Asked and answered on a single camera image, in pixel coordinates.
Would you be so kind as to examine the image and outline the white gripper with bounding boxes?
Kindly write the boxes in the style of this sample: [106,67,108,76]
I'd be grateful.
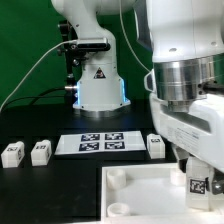
[149,93,224,195]

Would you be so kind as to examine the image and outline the white square tabletop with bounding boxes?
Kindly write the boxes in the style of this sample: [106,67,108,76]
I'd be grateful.
[101,163,224,224]

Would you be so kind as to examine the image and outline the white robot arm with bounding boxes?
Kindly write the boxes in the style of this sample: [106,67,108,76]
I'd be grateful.
[52,0,224,194]

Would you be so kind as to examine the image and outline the white sheet with tags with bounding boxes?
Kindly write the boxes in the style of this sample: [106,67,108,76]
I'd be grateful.
[55,131,146,155]

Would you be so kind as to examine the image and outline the black camera stand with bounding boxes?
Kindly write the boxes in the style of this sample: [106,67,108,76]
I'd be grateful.
[58,20,77,105]

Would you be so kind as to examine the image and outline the black cable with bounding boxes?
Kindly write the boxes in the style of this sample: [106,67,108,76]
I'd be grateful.
[0,87,68,113]

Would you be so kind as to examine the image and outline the white cable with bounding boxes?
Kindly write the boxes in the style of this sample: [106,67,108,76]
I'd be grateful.
[0,39,77,113]

